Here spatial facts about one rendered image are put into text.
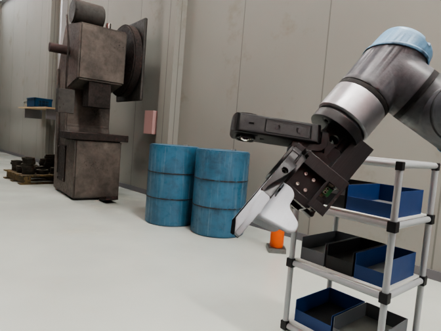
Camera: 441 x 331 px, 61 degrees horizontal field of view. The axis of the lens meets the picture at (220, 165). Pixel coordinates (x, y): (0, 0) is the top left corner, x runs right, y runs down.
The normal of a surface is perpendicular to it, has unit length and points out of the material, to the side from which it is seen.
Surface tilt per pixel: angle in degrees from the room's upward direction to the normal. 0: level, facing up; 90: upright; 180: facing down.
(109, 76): 92
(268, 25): 90
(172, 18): 90
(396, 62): 73
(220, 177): 90
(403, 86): 99
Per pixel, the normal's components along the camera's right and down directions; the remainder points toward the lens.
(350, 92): -0.36, -0.44
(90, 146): 0.60, 0.11
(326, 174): 0.00, -0.16
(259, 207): 0.15, -0.33
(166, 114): -0.71, 0.00
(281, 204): 0.36, -0.54
